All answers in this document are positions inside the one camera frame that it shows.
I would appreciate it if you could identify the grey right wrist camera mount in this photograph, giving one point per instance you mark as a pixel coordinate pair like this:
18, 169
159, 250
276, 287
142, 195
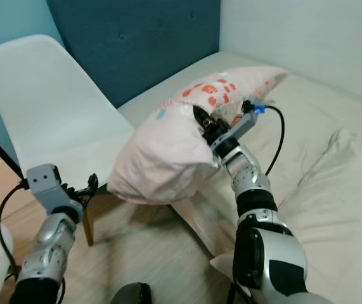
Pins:
241, 126

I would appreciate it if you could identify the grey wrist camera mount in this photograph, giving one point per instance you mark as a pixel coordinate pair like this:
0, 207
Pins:
241, 126
44, 180

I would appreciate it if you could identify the dark robot leg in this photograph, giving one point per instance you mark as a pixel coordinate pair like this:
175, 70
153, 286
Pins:
134, 294

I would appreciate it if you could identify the bed with beige sheet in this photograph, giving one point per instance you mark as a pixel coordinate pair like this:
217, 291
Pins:
326, 101

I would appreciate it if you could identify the white plastic chair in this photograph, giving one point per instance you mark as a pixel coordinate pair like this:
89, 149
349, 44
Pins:
47, 101

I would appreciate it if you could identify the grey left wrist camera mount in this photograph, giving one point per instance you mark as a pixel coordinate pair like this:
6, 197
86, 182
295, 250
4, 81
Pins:
44, 180

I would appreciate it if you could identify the pink patterned pillow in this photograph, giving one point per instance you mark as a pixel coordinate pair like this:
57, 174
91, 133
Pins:
161, 152

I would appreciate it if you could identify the blue tufted headboard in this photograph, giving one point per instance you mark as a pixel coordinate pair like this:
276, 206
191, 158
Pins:
136, 44

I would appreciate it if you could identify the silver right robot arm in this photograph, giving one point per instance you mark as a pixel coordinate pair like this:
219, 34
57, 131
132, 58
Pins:
269, 253

